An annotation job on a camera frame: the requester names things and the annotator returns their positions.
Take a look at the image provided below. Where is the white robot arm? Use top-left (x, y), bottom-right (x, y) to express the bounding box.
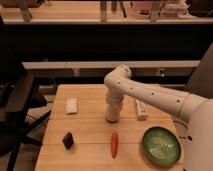
top-left (104, 65), bottom-right (213, 171)

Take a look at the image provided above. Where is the white eraser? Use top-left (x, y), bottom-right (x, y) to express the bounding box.
top-left (66, 98), bottom-right (78, 114)

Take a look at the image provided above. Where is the orange carrot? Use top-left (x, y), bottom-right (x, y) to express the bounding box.
top-left (111, 133), bottom-right (118, 158)

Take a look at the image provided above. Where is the green plate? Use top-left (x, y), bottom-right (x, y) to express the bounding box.
top-left (141, 127), bottom-right (181, 167)

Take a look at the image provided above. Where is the black office chair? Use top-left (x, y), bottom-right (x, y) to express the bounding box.
top-left (0, 16), bottom-right (52, 171)

